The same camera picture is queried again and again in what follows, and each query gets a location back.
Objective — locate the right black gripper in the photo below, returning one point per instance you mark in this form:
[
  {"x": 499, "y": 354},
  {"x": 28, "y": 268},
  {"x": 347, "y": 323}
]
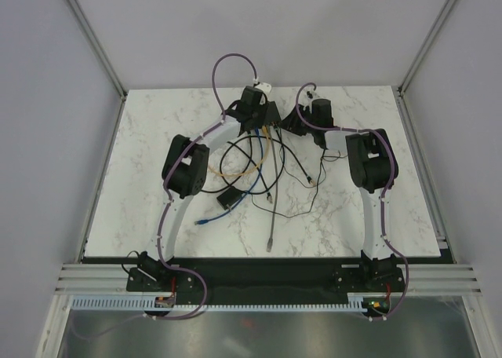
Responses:
[{"x": 291, "y": 122}]

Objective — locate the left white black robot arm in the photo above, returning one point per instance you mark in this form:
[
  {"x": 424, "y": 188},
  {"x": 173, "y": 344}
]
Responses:
[{"x": 184, "y": 175}]

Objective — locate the black power adapter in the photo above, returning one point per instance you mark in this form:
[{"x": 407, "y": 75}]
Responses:
[{"x": 229, "y": 197}]

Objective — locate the right aluminium frame post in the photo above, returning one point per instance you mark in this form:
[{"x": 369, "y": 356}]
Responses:
[{"x": 432, "y": 35}]

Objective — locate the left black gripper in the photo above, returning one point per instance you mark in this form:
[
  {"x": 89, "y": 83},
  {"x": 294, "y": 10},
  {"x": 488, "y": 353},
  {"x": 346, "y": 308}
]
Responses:
[{"x": 263, "y": 108}]

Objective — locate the black ethernet cable long loop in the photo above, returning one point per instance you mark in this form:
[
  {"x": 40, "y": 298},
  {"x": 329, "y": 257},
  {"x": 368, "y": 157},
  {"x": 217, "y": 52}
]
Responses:
[{"x": 238, "y": 162}]

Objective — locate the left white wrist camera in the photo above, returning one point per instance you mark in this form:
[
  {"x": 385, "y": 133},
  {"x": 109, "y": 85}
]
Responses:
[{"x": 264, "y": 87}]

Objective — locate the aluminium frame post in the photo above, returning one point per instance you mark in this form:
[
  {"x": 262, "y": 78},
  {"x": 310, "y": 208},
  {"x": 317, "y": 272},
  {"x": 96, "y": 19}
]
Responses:
[
  {"x": 432, "y": 35},
  {"x": 96, "y": 46}
]

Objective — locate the white slotted cable duct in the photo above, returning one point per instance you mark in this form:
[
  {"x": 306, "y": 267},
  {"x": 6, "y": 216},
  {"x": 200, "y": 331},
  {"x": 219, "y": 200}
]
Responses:
[{"x": 151, "y": 303}]

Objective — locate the black network switch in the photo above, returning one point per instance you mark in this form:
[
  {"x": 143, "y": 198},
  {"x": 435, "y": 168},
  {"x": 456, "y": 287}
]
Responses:
[{"x": 275, "y": 118}]

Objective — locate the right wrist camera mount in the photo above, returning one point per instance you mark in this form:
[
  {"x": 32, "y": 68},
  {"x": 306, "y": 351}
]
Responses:
[{"x": 311, "y": 93}]

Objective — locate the left aluminium frame post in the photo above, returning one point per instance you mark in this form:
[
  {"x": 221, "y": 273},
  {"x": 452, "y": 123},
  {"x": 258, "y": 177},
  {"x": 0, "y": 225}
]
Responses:
[{"x": 96, "y": 46}]

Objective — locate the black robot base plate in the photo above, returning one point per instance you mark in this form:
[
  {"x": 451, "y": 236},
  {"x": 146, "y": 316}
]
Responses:
[{"x": 274, "y": 281}]

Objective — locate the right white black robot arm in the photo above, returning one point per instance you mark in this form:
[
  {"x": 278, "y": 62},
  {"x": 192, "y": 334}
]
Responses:
[{"x": 373, "y": 169}]

